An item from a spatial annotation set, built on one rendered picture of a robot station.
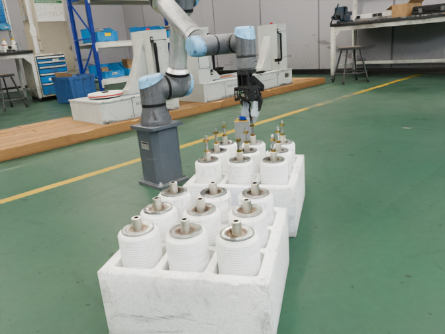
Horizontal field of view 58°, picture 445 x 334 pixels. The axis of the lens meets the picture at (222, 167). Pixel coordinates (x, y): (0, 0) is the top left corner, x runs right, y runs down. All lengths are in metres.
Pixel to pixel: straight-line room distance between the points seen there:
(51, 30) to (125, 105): 4.40
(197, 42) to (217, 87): 2.69
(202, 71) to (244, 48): 2.63
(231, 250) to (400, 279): 0.54
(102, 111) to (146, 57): 0.72
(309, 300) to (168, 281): 0.39
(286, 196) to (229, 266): 0.52
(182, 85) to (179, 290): 1.24
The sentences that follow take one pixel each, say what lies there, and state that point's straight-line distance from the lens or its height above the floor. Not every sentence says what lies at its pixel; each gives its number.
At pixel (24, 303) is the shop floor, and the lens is 1.30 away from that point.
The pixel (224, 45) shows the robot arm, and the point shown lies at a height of 0.64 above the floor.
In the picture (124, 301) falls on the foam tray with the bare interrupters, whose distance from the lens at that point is 0.98.
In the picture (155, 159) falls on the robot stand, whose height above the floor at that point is 0.15.
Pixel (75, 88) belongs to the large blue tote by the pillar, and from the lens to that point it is 5.86.
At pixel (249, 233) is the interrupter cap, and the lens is 0.87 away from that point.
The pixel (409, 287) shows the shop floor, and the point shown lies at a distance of 1.19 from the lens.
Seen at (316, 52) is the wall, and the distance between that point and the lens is 7.04.
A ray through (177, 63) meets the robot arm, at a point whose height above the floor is 0.57.
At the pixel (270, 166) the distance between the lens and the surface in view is 1.33.
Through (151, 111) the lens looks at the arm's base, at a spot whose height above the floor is 0.37.
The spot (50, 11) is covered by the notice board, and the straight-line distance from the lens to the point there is 7.79.
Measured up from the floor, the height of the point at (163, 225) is 0.22.
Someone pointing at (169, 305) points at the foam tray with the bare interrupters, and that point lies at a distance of 0.94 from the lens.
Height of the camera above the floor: 0.65
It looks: 17 degrees down
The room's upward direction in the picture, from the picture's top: 5 degrees counter-clockwise
